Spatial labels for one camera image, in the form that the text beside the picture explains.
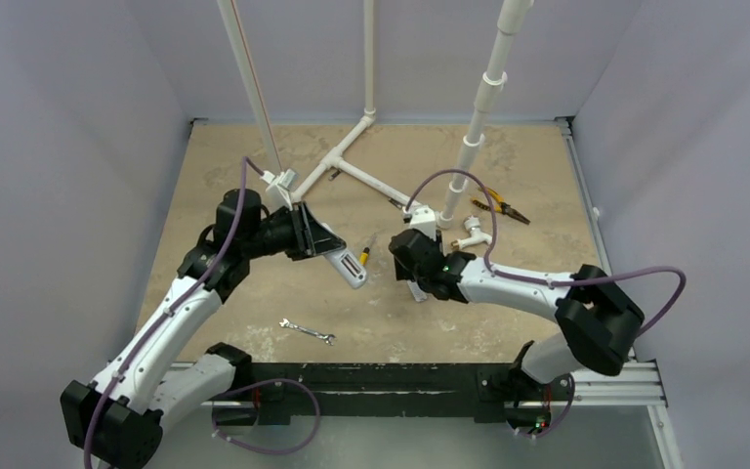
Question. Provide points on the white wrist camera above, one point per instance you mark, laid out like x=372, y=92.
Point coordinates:
x=277, y=193
x=422, y=218

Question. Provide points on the yellow handled screwdriver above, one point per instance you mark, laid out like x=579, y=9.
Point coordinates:
x=366, y=250

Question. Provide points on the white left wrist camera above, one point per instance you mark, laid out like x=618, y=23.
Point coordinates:
x=277, y=193

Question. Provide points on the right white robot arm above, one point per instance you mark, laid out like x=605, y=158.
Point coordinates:
x=598, y=323

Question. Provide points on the silver open-end wrench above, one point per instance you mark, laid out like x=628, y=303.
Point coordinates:
x=327, y=338

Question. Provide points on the white battery cover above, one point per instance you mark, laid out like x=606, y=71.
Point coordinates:
x=418, y=294

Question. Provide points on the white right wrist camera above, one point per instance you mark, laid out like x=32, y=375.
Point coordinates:
x=422, y=218

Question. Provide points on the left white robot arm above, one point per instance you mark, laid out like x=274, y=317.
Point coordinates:
x=120, y=417

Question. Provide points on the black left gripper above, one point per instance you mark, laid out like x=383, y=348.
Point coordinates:
x=309, y=236

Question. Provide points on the white PVC pipe frame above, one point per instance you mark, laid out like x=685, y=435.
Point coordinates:
x=376, y=162

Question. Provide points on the yellow handled pliers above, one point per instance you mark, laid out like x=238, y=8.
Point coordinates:
x=499, y=205

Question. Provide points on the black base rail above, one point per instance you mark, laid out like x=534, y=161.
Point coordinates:
x=272, y=393

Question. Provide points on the white remote control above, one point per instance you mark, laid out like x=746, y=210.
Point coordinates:
x=348, y=266

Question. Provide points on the aluminium frame rail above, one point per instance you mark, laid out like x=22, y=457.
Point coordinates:
x=640, y=383

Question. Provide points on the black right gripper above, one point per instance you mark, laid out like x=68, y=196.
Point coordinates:
x=410, y=252

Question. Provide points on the white jointed vertical pipe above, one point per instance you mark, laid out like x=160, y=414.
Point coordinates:
x=493, y=80

